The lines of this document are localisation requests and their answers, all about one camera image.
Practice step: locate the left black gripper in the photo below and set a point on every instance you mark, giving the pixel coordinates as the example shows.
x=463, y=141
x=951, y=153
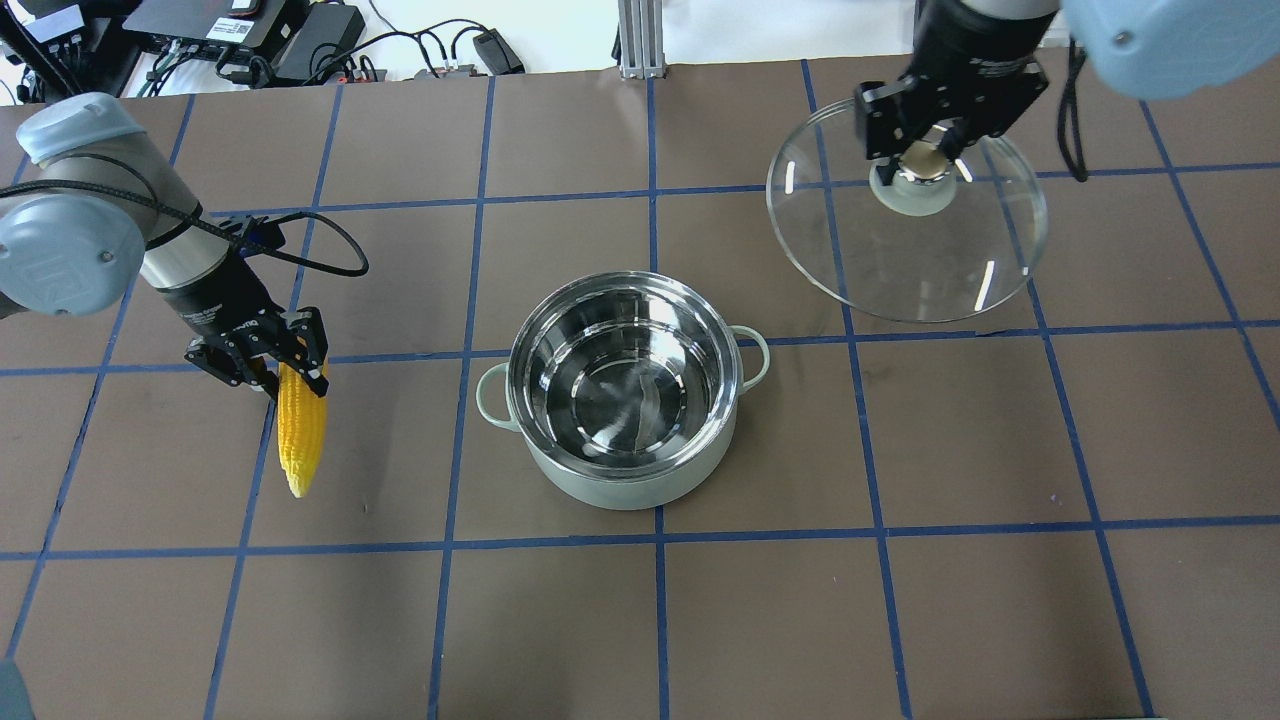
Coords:
x=213, y=305

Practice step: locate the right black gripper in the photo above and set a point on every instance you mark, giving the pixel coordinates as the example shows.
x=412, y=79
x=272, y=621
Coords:
x=968, y=52

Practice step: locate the yellow corn cob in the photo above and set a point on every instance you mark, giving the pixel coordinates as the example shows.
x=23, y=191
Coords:
x=300, y=430

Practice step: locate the glass pot lid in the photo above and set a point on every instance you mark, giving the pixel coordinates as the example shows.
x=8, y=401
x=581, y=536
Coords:
x=957, y=242

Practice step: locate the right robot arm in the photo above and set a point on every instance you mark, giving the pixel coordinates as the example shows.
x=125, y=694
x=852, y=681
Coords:
x=1152, y=50

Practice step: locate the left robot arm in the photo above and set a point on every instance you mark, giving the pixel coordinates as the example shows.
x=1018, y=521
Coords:
x=107, y=207

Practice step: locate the pale green steel pot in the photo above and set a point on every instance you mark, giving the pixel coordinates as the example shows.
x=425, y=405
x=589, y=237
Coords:
x=626, y=388

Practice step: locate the black electronics box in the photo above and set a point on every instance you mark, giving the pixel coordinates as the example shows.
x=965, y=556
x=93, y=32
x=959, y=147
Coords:
x=250, y=43

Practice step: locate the black power adapter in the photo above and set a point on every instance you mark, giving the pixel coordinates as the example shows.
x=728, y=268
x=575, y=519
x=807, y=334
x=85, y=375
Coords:
x=496, y=54

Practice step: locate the brown table mat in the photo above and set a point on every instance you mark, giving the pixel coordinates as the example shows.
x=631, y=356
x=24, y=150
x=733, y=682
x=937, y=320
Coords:
x=1064, y=508

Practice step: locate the aluminium frame post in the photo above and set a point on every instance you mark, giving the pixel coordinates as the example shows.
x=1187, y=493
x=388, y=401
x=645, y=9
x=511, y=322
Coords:
x=639, y=40

